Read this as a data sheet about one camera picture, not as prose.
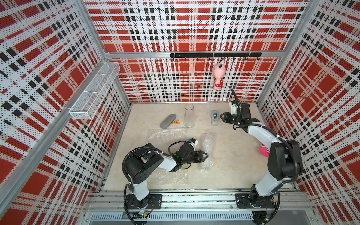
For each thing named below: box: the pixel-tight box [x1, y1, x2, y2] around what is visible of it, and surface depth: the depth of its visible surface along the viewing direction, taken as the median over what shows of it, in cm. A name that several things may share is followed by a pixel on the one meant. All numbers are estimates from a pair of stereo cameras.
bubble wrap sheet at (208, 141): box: [197, 129, 217, 172], surface depth 90 cm
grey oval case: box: [159, 113, 177, 129], surface depth 109 cm
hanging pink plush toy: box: [212, 59, 226, 90], surface depth 95 cm
